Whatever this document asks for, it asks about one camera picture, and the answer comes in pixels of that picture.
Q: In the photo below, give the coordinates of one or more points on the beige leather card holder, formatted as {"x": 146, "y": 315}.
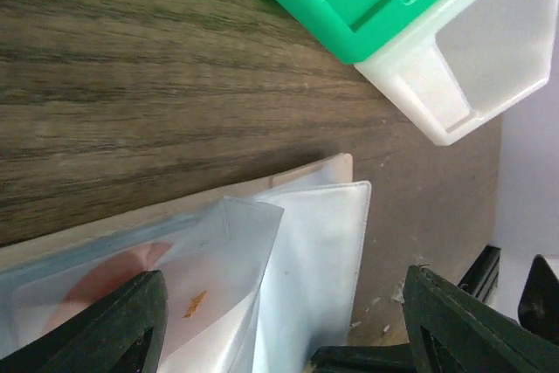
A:
{"x": 301, "y": 232}

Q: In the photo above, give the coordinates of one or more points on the white plastic bin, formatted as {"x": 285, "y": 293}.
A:
{"x": 463, "y": 62}

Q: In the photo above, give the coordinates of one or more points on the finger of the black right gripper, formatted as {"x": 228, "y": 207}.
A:
{"x": 538, "y": 306}

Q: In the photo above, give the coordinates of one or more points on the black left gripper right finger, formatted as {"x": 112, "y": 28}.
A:
{"x": 448, "y": 331}

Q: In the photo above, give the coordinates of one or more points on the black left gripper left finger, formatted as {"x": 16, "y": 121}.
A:
{"x": 121, "y": 332}

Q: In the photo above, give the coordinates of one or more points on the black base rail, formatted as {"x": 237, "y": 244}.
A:
{"x": 482, "y": 276}

